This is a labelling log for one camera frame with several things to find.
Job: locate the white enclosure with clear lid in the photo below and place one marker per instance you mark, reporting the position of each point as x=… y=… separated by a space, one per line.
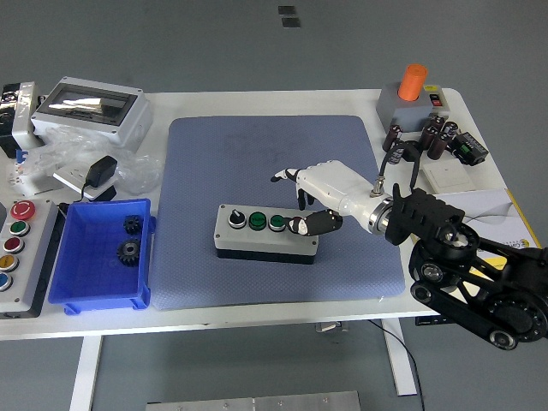
x=107 y=122

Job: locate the black perforated strip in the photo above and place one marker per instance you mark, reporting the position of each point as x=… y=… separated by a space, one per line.
x=428 y=320

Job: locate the dark square floor plate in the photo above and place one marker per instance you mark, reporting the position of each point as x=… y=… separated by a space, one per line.
x=290 y=22
x=287 y=10

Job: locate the grey-blue textured mat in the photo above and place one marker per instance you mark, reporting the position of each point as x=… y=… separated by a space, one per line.
x=192 y=171

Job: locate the dark brown capacitor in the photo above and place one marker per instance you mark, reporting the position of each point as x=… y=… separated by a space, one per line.
x=438 y=146
x=450 y=129
x=437 y=122
x=427 y=136
x=397 y=155
x=392 y=137

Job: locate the large black bevel gear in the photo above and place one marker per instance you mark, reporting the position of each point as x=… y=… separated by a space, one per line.
x=128 y=252

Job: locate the orange ribbed cylinder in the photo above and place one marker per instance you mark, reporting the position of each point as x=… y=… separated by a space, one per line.
x=412 y=82

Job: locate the small black bevel gear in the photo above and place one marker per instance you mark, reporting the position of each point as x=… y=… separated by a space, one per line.
x=133 y=224

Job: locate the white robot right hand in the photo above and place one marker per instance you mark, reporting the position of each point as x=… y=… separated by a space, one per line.
x=338 y=186

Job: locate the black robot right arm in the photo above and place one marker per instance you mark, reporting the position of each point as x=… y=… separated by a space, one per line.
x=428 y=218

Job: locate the white wall switch plate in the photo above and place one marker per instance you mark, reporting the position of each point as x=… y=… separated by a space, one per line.
x=447 y=175

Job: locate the black module with green terminal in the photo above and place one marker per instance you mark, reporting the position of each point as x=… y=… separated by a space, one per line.
x=468 y=150

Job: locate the blue plastic bin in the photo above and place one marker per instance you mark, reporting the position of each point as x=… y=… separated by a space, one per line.
x=85 y=274

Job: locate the grey switch box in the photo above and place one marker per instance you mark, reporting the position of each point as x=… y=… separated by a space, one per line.
x=398 y=109

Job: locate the grey three-button control box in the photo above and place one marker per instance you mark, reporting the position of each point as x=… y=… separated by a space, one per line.
x=257 y=244

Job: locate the grey metal plate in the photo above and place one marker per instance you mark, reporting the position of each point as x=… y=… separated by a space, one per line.
x=257 y=402

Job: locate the white and black device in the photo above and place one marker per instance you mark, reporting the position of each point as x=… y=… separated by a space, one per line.
x=21 y=111

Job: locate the clear plastic bag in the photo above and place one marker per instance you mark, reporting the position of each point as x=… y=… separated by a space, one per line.
x=137 y=171

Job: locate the white table leg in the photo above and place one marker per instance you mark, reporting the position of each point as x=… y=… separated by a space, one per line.
x=85 y=372
x=400 y=364

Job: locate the metal table bracket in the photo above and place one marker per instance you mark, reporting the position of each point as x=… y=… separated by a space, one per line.
x=331 y=327

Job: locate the black power adapter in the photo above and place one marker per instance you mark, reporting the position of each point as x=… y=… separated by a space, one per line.
x=102 y=170

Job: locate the grey multi-colour button station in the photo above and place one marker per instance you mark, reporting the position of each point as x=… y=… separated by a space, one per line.
x=32 y=257

